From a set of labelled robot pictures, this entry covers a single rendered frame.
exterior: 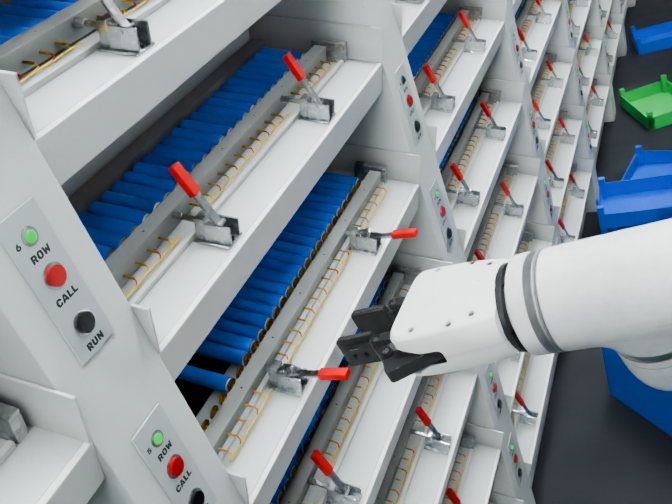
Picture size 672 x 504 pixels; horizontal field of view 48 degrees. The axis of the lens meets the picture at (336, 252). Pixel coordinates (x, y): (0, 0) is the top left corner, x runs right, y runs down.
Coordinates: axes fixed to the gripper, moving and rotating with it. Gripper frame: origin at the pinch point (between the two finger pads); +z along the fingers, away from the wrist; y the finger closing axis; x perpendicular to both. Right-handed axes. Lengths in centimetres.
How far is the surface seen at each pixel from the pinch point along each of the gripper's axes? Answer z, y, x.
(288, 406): 15.2, -0.1, 7.5
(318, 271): 18.0, -20.0, 3.1
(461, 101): 15, -77, 8
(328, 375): 9.9, -2.6, 6.1
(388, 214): 16.3, -38.3, 7.0
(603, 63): 34, -258, 75
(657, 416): 12, -88, 103
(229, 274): 10.2, 0.3, -10.3
